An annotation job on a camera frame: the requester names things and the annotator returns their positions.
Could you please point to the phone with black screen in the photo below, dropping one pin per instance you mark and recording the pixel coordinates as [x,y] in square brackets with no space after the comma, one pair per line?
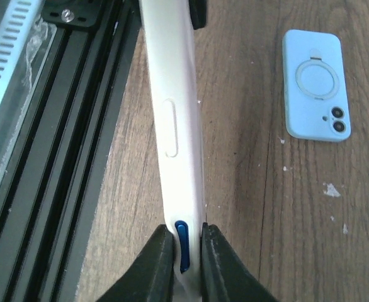
[184,244]

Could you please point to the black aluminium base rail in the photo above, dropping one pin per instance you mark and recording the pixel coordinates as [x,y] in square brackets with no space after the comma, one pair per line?
[54,147]

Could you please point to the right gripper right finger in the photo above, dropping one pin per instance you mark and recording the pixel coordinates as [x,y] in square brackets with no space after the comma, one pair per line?
[224,276]

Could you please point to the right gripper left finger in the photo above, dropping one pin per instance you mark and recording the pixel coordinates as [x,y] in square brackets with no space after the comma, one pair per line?
[151,275]

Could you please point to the light blue cable duct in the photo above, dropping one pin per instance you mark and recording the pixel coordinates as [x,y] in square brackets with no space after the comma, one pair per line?
[16,21]

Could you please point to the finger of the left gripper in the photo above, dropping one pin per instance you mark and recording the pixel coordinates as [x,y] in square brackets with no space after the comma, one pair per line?
[198,13]

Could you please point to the light blue phone case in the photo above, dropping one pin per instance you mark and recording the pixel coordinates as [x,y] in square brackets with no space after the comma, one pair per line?
[315,94]

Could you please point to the beige phone case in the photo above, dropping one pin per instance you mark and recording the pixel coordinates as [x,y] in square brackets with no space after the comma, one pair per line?
[170,49]

